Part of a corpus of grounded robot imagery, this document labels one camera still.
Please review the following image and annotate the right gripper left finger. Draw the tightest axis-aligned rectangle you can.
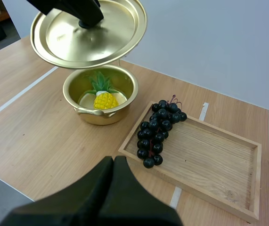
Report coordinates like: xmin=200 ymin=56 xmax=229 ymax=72
xmin=0 ymin=156 xmax=114 ymax=226

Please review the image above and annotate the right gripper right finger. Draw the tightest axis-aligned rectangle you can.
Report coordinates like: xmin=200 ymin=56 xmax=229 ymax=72
xmin=96 ymin=156 xmax=183 ymax=226

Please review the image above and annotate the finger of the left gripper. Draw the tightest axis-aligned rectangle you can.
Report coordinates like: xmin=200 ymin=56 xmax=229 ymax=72
xmin=53 ymin=0 xmax=105 ymax=28
xmin=25 ymin=0 xmax=63 ymax=16

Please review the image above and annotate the gold pot lid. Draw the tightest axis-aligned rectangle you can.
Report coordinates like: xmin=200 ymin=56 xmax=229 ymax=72
xmin=30 ymin=0 xmax=148 ymax=70

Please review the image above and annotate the yellow toy pineapple, green crown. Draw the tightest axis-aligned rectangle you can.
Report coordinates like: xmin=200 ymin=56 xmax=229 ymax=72
xmin=85 ymin=70 xmax=120 ymax=111

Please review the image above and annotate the bunch of dark toy grapes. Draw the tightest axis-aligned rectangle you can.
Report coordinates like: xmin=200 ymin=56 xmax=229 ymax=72
xmin=136 ymin=94 xmax=188 ymax=169

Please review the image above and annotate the shallow wooden tray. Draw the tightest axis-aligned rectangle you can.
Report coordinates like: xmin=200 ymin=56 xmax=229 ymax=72
xmin=117 ymin=100 xmax=262 ymax=223

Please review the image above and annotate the gold pot with two handles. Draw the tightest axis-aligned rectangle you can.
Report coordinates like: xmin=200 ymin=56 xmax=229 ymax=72
xmin=62 ymin=65 xmax=139 ymax=126

